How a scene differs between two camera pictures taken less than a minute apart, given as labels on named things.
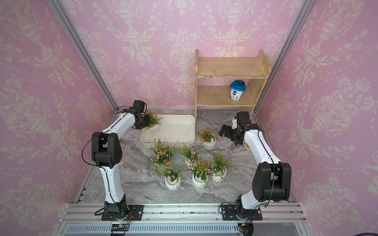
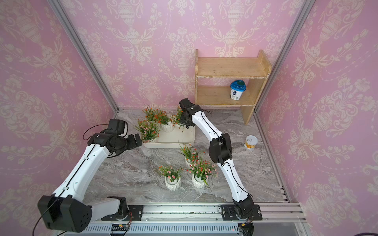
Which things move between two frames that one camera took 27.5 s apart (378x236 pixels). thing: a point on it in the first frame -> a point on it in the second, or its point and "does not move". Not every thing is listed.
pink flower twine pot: [164, 156] -> [148, 131]
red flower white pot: [208, 139] -> [161, 117]
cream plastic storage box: [179, 128] does not move
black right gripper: [223, 130] -> [182, 119]
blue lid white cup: [237, 87] does not move
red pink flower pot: [191, 156] does not move
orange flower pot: [220, 164] -> [175, 119]
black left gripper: [148, 122] -> [134, 143]
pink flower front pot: [172, 178] does not move
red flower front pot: [200, 171] does not move
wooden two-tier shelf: [258, 70] does not move
